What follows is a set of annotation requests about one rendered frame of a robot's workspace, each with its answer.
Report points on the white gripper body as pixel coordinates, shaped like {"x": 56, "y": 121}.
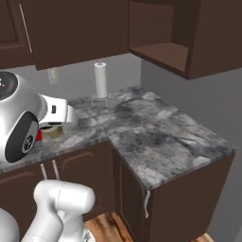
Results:
{"x": 71, "y": 116}

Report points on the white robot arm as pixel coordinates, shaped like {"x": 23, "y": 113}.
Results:
{"x": 19, "y": 113}

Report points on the dark brown lower cabinet door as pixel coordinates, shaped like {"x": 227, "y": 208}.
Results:
{"x": 88, "y": 170}
{"x": 15, "y": 195}

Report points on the dark brown upper cabinet door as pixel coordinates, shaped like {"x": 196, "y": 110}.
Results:
{"x": 78, "y": 28}
{"x": 11, "y": 31}

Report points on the dark brown corner cabinet door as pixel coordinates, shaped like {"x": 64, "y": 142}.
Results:
{"x": 132, "y": 198}

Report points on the dark brown open upper cabinet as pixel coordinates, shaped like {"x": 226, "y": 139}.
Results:
{"x": 201, "y": 34}

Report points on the tan round jar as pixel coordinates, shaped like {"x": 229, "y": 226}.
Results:
{"x": 54, "y": 133}

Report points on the red can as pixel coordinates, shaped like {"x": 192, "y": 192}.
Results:
{"x": 39, "y": 135}

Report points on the white paper towel roll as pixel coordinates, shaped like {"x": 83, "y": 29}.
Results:
{"x": 101, "y": 80}

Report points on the beige wall outlet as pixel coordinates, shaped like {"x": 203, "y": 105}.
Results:
{"x": 53, "y": 76}

